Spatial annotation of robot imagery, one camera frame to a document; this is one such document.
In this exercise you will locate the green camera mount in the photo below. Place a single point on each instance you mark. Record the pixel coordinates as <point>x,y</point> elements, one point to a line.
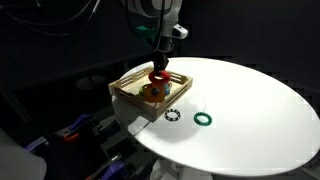
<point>145,32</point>

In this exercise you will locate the purple clamp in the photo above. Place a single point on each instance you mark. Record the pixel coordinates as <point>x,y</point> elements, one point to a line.
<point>81,119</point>
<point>35,145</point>
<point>113,169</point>

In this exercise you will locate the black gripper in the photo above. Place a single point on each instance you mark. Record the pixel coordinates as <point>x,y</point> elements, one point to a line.
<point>165,45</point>

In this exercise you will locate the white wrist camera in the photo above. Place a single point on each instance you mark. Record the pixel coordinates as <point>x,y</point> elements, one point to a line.
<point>180,31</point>

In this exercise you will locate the grey rounded object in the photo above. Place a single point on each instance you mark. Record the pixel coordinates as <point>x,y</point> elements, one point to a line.
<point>16,163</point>

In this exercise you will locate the white table pedestal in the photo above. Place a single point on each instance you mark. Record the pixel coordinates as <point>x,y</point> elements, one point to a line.
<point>173,171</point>

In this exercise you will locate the wooden slotted tray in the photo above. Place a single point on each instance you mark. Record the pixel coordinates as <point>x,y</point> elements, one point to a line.
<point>133,97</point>

